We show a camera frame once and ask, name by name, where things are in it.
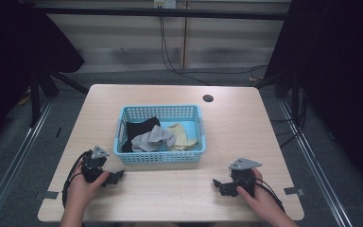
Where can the black sock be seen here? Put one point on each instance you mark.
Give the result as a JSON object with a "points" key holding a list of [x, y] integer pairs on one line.
{"points": [[138, 128]]}

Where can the aluminium floor rail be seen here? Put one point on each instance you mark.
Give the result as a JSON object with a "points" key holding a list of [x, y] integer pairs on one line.
{"points": [[315, 164], [12, 164]]}

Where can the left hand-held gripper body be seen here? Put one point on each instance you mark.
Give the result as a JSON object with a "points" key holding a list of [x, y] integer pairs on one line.
{"points": [[92, 164]]}

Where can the beige sock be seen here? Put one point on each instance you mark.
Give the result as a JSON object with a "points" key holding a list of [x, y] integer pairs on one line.
{"points": [[180, 134]]}

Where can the person's right hand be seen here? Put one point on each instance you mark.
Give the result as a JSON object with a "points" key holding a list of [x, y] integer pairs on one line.
{"points": [[261, 198]]}

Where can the person's left hand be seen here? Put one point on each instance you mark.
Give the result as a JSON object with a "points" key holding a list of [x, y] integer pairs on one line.
{"points": [[81, 189]]}

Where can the light blue plastic basket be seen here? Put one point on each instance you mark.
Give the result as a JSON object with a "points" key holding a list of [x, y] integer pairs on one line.
{"points": [[160, 156]]}

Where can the white wall power outlet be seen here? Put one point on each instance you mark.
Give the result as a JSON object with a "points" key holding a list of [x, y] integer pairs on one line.
{"points": [[164, 3]]}

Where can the black metal stand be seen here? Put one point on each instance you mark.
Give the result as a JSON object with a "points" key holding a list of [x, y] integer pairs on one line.
{"points": [[38, 91]]}

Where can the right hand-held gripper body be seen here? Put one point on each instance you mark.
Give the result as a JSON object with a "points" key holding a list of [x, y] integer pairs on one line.
{"points": [[244, 176]]}

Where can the grey sock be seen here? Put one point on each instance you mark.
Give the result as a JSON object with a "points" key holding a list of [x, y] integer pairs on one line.
{"points": [[152, 139]]}

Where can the grey tape piece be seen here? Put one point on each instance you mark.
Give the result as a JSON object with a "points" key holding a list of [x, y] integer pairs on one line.
{"points": [[293, 191], [51, 195]]}

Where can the dark round table grommet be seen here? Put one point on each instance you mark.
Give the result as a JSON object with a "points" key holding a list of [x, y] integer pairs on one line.
{"points": [[208, 98]]}

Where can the black curtain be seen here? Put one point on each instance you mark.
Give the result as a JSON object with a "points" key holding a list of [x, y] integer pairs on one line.
{"points": [[337, 78], [9, 56]]}

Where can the black horizontal bar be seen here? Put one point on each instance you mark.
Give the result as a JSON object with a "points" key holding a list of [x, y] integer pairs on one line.
{"points": [[157, 13]]}

